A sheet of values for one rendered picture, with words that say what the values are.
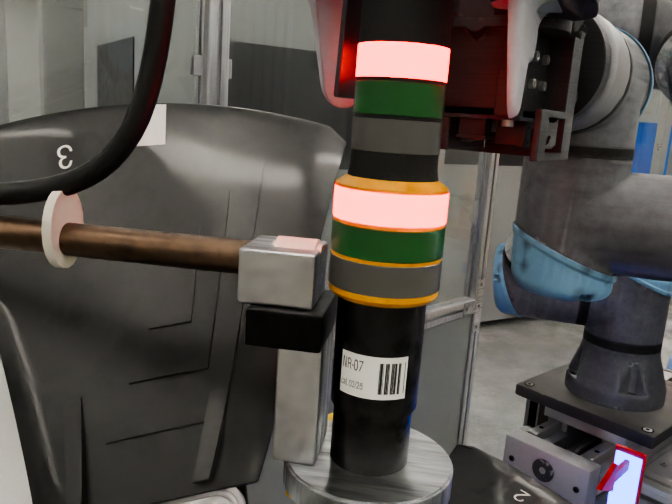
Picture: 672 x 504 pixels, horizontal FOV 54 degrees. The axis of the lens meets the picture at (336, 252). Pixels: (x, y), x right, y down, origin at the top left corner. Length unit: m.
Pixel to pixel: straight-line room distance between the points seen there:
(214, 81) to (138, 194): 0.69
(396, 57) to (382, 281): 0.08
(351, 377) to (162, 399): 0.10
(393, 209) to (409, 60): 0.05
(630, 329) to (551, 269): 0.61
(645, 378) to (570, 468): 0.19
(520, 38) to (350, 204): 0.08
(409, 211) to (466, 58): 0.11
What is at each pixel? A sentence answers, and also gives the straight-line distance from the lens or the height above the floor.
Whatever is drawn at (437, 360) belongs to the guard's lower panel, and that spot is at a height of 0.86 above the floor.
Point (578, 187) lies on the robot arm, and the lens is 0.48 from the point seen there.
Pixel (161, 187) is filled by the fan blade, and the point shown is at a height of 1.40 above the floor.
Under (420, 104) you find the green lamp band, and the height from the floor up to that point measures 1.45.
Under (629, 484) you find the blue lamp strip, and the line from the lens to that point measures 0.63.
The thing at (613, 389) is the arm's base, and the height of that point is 1.07.
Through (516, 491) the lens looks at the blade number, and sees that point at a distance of 0.54.
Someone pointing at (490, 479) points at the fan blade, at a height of 1.19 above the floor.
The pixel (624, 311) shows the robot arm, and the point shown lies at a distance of 1.08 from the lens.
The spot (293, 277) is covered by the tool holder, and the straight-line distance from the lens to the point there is 0.25.
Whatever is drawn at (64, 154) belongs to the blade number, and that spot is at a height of 1.41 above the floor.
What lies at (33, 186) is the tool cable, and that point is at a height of 1.41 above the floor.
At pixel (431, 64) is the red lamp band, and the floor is 1.47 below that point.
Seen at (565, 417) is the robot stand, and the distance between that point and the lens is 1.13.
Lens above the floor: 1.45
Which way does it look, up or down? 12 degrees down
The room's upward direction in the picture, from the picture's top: 4 degrees clockwise
